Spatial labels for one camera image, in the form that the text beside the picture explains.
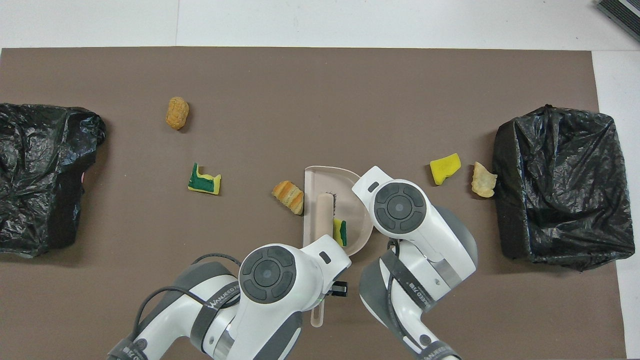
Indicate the black bag lined bin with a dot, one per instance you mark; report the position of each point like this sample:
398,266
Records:
565,185
35,175

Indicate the pale orange-striped bread chunk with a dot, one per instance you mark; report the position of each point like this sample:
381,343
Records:
288,196

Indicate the brown oval bread roll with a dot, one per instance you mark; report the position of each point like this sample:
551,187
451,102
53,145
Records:
177,112

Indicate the beige hand brush black bristles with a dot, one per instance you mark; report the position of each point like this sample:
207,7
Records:
325,212

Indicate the large green yellow sponge piece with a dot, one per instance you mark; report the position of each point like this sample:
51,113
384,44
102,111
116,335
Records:
200,182

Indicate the pale flaky pastry piece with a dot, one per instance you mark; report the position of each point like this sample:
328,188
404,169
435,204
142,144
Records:
483,181

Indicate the brown table mat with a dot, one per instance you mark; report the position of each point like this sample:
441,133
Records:
300,100

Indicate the plain yellow sponge piece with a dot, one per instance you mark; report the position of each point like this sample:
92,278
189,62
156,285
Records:
445,168

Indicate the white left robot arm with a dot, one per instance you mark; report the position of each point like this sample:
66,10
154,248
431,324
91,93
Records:
267,275

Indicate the grey ribbed object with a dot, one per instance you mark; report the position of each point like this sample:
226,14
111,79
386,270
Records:
622,17

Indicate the beige plastic dustpan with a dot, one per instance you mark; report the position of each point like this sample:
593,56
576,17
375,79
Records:
320,180

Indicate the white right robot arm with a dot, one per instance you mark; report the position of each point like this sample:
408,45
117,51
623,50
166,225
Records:
400,207

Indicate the small yellow green sponge piece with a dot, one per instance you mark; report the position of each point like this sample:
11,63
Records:
340,232

